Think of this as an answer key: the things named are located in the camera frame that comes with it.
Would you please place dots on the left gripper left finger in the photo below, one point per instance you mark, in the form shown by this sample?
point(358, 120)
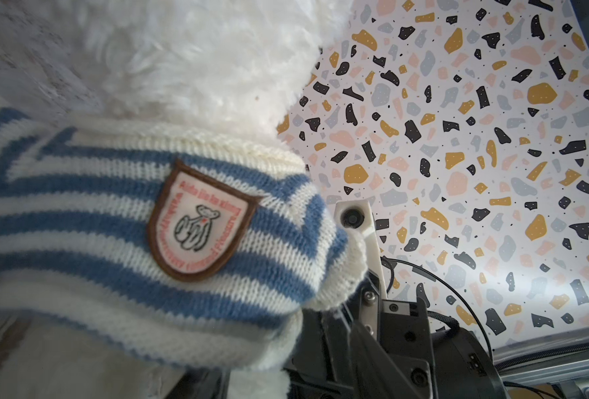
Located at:
point(204, 384)

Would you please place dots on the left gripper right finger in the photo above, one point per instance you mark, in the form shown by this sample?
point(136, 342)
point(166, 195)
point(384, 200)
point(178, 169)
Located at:
point(378, 374)

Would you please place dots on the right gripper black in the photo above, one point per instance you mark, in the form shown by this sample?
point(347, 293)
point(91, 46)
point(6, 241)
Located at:
point(459, 365)

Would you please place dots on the blue white striped knit sweater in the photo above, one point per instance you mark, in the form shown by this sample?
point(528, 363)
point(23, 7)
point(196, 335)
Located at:
point(191, 248)

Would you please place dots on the white fluffy teddy bear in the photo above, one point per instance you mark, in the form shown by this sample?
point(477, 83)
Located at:
point(228, 67)

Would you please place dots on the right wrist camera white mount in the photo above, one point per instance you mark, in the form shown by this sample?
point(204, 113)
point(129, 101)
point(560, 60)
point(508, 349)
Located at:
point(356, 216)

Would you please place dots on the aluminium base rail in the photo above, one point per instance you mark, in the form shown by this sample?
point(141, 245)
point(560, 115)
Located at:
point(560, 361)

